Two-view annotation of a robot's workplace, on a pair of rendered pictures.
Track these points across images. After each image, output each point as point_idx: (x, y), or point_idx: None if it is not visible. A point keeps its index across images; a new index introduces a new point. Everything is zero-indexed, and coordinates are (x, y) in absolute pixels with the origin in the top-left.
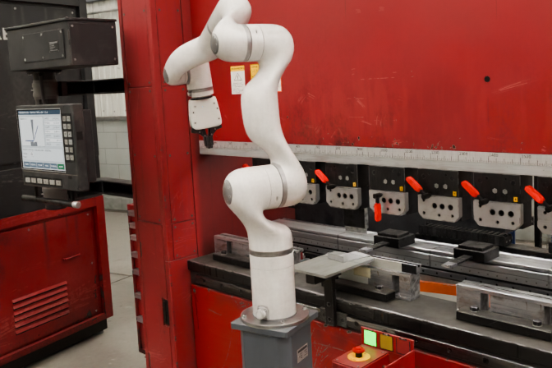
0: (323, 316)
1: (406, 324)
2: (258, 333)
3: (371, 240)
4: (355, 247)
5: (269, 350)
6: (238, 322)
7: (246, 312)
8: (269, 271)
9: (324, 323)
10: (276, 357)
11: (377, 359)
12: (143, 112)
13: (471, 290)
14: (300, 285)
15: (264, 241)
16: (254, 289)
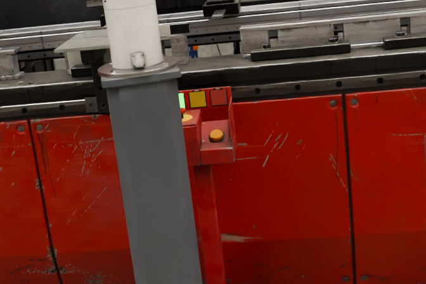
0: (90, 107)
1: (204, 80)
2: (142, 82)
3: (90, 26)
4: (68, 40)
5: (157, 99)
6: (109, 78)
7: (105, 71)
8: (142, 7)
9: (92, 115)
10: (167, 105)
11: (198, 116)
12: None
13: (257, 30)
14: (45, 82)
15: None
16: (122, 35)
